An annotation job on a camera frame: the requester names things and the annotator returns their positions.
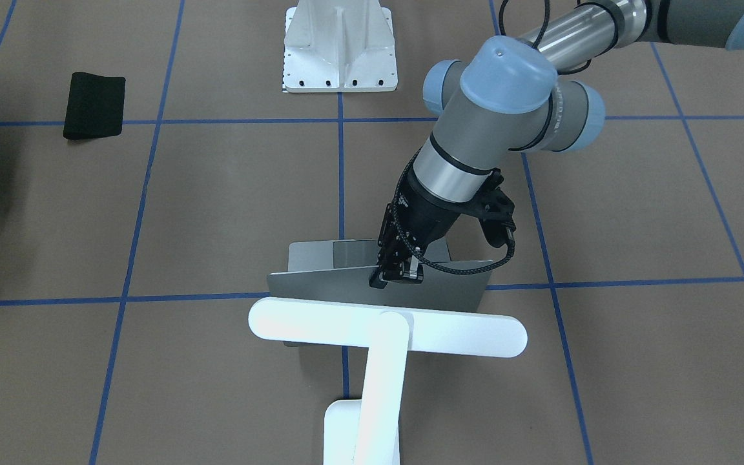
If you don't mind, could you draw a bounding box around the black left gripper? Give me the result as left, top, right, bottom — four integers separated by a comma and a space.
369, 173, 460, 289

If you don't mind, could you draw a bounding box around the grey laptop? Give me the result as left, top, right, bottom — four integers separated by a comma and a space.
267, 239, 494, 347

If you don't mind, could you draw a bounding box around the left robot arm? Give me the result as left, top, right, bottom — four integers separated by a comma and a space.
369, 1, 744, 289

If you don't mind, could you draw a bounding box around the white desk lamp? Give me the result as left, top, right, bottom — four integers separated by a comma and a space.
248, 297, 528, 464

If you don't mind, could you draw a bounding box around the black mouse pad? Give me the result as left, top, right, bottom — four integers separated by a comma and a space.
63, 72, 127, 141

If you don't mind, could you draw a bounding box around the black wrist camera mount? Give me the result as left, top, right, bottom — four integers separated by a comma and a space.
468, 169, 517, 250

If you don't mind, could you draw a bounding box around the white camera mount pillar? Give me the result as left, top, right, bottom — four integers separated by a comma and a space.
282, 1, 398, 94

